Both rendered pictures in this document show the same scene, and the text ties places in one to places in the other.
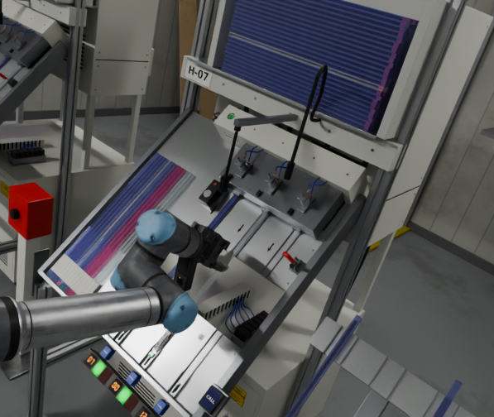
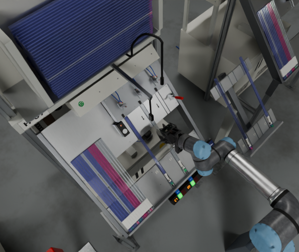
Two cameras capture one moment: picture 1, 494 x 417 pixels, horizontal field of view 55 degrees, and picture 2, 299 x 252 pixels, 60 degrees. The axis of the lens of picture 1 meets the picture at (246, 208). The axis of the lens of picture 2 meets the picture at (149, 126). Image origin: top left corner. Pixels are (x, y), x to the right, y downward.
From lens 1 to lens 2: 1.28 m
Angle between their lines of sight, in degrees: 60
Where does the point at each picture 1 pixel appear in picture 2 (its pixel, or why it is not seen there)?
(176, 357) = (188, 158)
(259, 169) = (124, 97)
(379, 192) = (155, 43)
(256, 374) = not seen: hidden behind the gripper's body
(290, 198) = (148, 87)
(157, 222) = (208, 147)
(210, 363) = not seen: hidden behind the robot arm
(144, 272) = (215, 157)
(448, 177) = not seen: outside the picture
